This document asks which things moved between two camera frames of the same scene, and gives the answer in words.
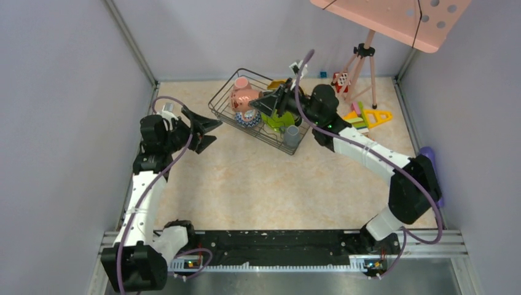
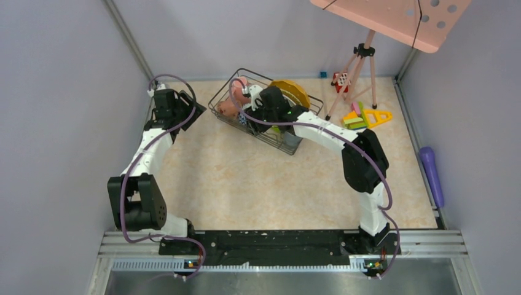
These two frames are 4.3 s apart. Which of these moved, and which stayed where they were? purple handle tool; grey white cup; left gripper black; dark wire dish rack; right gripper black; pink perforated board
Moved: left gripper black; right gripper black
Stayed: purple handle tool; grey white cup; pink perforated board; dark wire dish rack
